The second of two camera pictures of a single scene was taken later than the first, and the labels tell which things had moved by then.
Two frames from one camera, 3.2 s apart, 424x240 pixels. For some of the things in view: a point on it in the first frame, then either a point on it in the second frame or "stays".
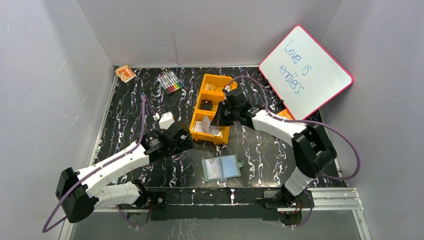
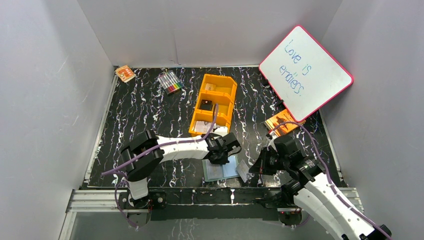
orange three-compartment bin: [212, 91] stays
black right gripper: [218, 120] to [260, 167]
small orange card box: [125, 73] stays
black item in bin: [206, 105] stays
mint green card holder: [222, 168] stays
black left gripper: [180, 142] to [224, 152]
